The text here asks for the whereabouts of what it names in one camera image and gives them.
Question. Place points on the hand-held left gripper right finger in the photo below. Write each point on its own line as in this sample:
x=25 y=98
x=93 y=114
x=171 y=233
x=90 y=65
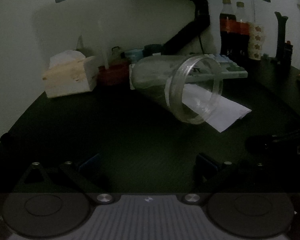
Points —
x=206 y=162

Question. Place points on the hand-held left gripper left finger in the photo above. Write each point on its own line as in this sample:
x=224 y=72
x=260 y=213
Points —
x=91 y=161

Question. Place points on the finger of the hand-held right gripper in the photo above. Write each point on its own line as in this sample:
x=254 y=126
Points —
x=258 y=145

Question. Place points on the white paper sheet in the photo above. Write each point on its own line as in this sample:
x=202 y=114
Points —
x=225 y=112

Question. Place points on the clear plastic jar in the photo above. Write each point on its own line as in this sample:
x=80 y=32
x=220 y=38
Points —
x=155 y=77

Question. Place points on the red container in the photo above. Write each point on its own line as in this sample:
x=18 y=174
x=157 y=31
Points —
x=112 y=76

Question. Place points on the pale mechanical keyboard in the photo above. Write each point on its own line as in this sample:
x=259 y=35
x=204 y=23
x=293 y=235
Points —
x=232 y=71

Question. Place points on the wooden tissue box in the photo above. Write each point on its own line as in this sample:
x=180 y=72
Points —
x=67 y=77

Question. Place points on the small dark bottle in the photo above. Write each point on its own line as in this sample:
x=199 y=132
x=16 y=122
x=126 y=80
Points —
x=289 y=51

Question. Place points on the patterned paper cup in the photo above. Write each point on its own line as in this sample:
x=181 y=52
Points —
x=256 y=42

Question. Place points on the small glass jar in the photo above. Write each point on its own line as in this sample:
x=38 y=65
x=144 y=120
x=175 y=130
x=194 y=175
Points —
x=116 y=53

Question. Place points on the cola bottle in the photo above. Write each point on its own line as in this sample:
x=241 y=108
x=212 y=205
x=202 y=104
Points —
x=227 y=30
x=243 y=35

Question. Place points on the small translucent bottle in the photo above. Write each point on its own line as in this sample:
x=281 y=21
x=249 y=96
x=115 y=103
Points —
x=80 y=43

